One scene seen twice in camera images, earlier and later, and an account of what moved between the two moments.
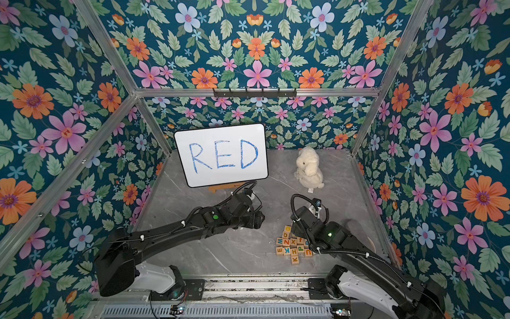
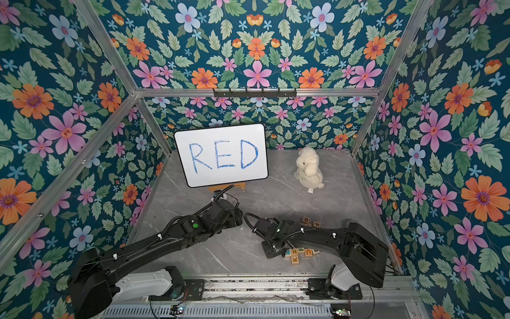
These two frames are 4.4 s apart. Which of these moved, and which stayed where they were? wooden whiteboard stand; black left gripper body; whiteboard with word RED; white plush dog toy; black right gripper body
Moved: black right gripper body; black left gripper body
Stayed: wooden whiteboard stand; whiteboard with word RED; white plush dog toy
